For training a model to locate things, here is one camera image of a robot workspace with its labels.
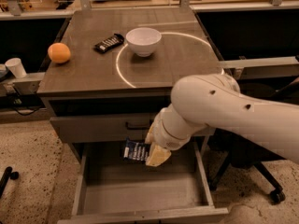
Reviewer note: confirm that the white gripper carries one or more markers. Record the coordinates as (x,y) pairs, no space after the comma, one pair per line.
(163,138)

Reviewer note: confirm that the blue rxbar blueberry bar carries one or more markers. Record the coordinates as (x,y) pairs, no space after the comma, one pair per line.
(136,151)

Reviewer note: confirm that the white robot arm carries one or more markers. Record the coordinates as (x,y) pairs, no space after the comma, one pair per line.
(215,101)

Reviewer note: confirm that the closed upper drawer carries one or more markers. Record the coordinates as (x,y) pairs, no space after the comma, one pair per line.
(102,128)

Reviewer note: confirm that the open middle drawer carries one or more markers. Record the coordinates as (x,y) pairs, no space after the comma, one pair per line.
(113,190)

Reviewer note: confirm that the grey drawer cabinet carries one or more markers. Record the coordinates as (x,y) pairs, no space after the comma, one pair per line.
(119,81)

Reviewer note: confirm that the black office chair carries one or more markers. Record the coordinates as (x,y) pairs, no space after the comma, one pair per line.
(243,154)

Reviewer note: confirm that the white ceramic bowl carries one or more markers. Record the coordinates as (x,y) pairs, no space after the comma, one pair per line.
(143,41)

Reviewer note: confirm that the orange fruit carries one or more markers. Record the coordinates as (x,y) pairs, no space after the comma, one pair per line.
(59,52)

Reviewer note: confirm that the black caster leg left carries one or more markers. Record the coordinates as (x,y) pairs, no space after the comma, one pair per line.
(9,173)

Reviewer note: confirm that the white paper cup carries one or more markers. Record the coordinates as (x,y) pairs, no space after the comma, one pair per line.
(15,66)

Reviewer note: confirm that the black drawer handle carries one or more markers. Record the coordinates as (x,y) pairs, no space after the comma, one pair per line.
(130,126)

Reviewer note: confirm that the black power adapter with cable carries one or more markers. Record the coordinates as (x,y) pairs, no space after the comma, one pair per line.
(23,104)

